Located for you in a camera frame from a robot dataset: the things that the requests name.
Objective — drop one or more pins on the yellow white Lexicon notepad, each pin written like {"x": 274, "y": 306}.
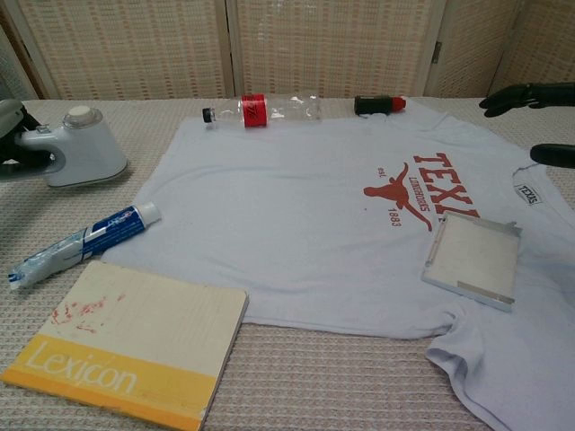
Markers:
{"x": 135, "y": 323}

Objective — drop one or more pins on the white electric iron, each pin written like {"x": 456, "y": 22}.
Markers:
{"x": 90, "y": 152}

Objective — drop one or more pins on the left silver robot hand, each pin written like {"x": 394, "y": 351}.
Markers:
{"x": 9, "y": 121}

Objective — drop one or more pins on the clear bottle red label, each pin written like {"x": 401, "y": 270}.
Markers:
{"x": 253, "y": 111}

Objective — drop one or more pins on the white Texas Longhorns T-shirt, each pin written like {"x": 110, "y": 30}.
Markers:
{"x": 292, "y": 224}

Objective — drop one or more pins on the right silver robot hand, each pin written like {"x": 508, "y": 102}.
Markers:
{"x": 539, "y": 96}

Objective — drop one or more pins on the flat square metal tray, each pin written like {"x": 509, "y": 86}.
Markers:
{"x": 476, "y": 256}

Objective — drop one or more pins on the woven folding screen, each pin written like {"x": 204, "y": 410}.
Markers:
{"x": 135, "y": 45}

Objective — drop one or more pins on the black cylinder red cap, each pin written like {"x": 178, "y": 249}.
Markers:
{"x": 370, "y": 105}

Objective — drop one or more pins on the blue white toothpaste tube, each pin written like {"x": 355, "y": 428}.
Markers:
{"x": 112, "y": 224}

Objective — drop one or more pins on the beige woven tablecloth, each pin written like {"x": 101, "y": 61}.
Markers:
{"x": 337, "y": 381}

